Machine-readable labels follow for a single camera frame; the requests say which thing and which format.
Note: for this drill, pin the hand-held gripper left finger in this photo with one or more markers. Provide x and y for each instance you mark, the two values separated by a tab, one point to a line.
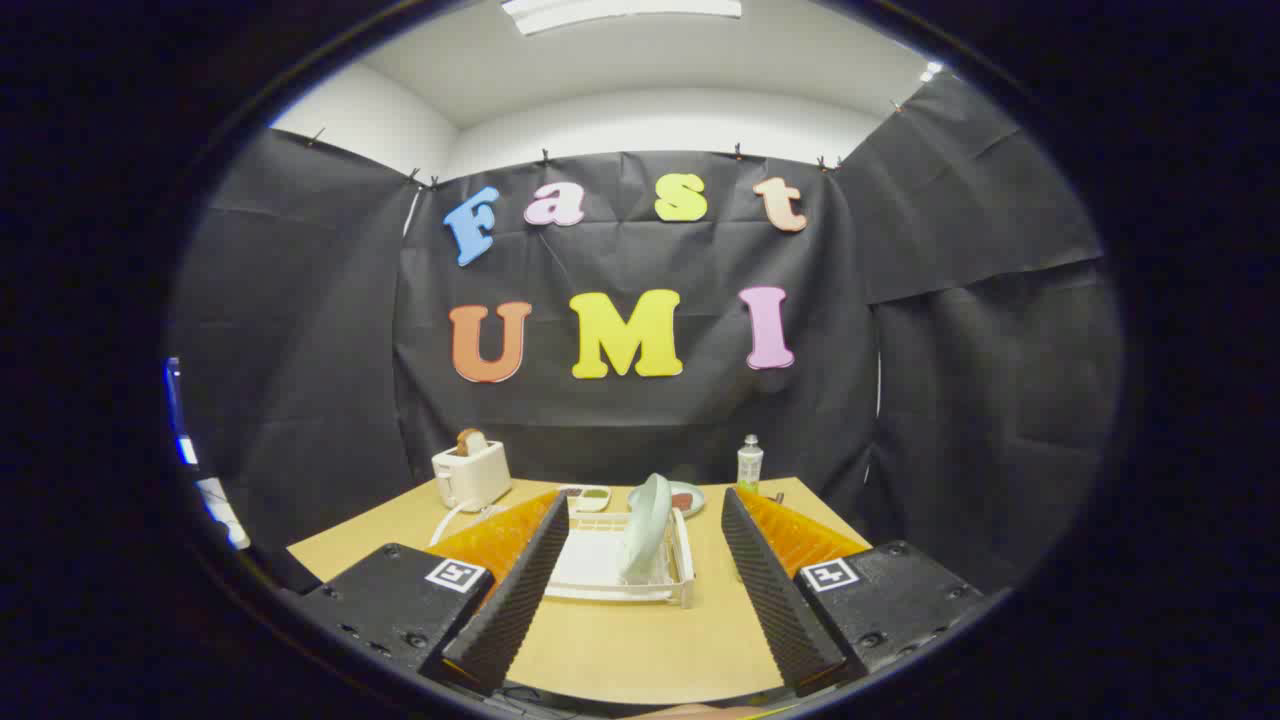
510	600

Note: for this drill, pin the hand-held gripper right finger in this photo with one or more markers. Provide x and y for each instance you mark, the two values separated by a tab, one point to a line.
780	600

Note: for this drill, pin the white dish rack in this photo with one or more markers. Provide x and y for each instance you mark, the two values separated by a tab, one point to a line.
590	560

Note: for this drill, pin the light green plate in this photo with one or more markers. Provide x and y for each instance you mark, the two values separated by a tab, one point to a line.
645	530

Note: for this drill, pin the green plate with patties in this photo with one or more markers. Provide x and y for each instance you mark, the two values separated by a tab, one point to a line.
690	490

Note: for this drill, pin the white toaster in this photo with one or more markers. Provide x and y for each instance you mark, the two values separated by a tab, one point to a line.
475	478

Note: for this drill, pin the white divided condiment tray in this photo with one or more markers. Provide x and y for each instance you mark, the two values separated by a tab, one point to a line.
592	498

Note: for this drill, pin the clear bottle green label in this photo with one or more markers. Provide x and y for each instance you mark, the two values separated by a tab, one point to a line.
750	468

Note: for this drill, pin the bread slice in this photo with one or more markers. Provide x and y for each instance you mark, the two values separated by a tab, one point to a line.
472	442

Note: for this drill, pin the black backdrop cloth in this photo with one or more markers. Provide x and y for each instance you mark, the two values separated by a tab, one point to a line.
620	420

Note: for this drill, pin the ceiling light panel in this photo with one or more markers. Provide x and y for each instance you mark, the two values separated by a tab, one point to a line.
620	10

